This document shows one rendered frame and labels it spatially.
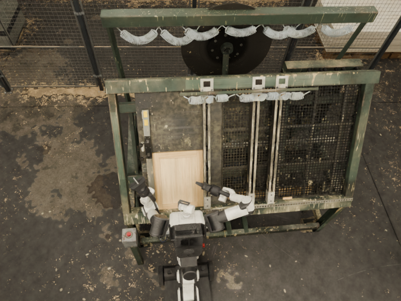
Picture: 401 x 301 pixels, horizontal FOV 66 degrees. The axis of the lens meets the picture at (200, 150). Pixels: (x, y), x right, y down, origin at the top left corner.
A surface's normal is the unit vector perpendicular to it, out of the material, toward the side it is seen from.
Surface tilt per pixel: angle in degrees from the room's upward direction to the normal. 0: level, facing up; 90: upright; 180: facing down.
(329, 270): 0
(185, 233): 23
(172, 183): 56
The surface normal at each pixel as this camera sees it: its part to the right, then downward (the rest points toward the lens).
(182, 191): 0.11, 0.37
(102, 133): 0.05, -0.55
